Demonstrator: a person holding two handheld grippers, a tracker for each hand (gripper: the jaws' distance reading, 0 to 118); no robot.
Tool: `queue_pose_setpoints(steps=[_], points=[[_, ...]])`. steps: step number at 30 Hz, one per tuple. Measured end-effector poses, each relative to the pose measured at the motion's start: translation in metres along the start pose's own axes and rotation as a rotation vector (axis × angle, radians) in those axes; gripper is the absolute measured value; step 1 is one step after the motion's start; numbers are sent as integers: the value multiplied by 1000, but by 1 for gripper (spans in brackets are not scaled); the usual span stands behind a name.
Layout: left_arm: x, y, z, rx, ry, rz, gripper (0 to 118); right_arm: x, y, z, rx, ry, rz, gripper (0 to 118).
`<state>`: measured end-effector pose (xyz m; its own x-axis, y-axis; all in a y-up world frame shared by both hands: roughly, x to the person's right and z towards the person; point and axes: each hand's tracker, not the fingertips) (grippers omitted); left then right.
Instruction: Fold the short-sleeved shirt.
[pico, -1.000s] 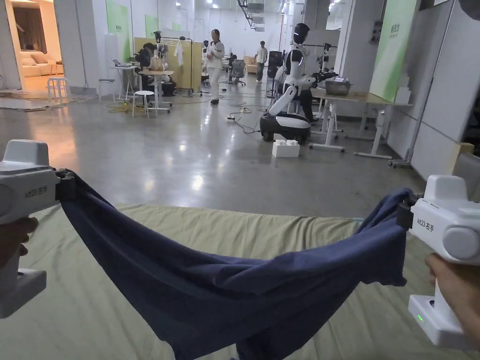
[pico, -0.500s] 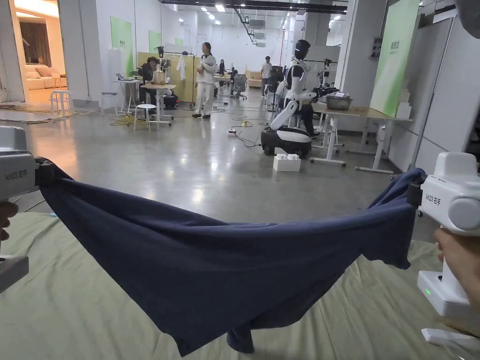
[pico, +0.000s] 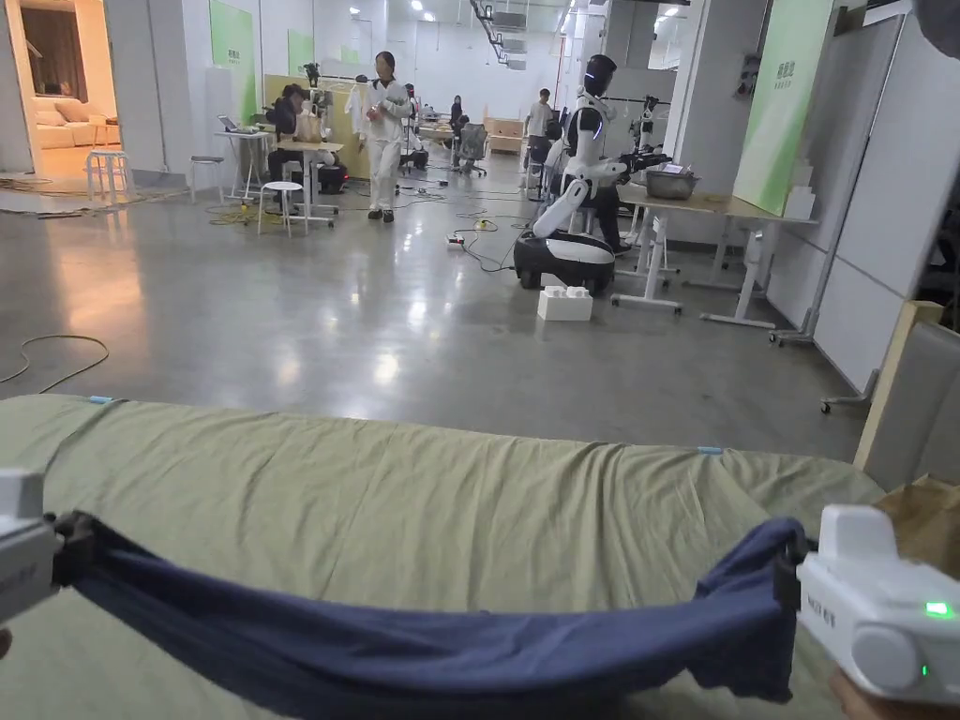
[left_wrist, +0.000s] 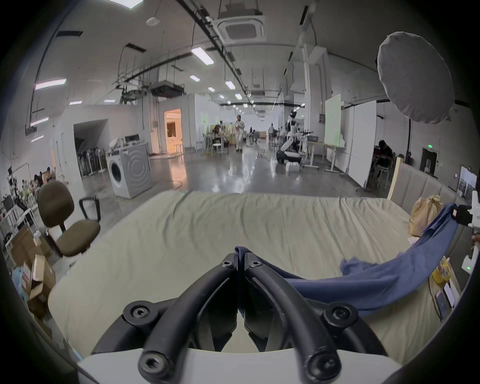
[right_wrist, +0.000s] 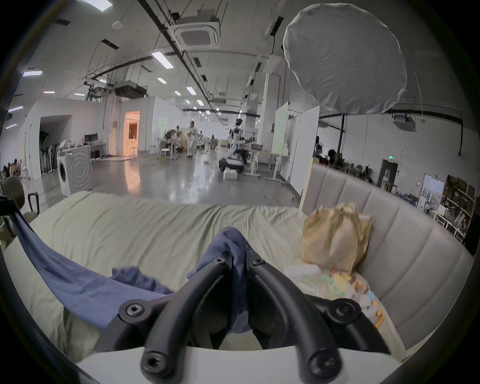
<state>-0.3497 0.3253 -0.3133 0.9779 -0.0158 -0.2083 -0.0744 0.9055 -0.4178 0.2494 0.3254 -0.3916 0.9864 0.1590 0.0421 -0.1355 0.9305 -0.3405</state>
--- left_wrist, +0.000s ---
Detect white humanoid robot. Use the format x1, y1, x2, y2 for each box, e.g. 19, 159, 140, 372
276, 109, 303, 166

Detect olive office chair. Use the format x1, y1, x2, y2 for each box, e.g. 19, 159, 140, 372
37, 181, 101, 258

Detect padded grey headboard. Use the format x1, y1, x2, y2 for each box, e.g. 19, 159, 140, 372
387, 157, 470, 226

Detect white washing machine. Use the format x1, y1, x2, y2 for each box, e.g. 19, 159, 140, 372
106, 134, 155, 200

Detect pile of cardboard cartons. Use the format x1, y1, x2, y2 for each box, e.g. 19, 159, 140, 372
7, 224, 58, 320

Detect dark blue shirt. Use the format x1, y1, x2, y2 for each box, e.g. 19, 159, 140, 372
234, 202, 459, 319

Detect round grey lamp diffuser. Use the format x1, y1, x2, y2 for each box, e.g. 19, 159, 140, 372
376, 31, 455, 124

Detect bed with pale green sheet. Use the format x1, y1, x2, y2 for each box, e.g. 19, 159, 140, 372
48, 190, 456, 366

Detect tan paper bag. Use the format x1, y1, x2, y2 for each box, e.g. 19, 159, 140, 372
408, 194, 445, 238

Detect group of people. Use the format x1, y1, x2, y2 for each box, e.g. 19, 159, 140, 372
22, 166, 58, 189

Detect yellow packet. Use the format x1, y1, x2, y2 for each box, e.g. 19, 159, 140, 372
431, 256, 453, 284

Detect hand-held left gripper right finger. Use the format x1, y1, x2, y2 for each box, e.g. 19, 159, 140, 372
244, 252, 389, 382

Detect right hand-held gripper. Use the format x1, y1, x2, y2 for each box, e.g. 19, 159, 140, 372
451, 189, 480, 275

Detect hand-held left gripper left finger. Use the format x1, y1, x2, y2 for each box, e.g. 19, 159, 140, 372
91, 253, 238, 384

